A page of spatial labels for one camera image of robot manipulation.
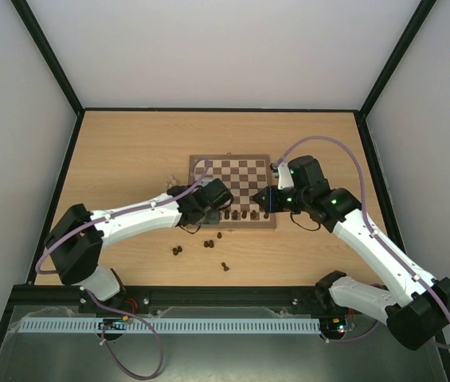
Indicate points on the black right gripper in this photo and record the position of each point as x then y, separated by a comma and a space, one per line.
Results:
271, 199

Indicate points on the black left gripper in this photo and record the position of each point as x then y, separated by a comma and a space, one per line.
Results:
214, 219

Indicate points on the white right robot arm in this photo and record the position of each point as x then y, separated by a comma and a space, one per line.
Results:
413, 303

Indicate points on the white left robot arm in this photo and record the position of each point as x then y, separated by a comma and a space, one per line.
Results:
76, 241

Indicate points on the wooden chess board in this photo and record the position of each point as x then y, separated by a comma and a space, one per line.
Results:
243, 175

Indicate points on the dark chess pieces left cluster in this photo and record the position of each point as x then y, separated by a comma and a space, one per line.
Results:
177, 250

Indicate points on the light chess pieces left pile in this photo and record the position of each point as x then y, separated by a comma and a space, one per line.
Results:
172, 181

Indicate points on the light blue cable duct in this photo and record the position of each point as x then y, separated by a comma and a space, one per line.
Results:
172, 325

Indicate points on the black enclosure frame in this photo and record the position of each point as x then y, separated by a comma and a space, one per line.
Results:
27, 292

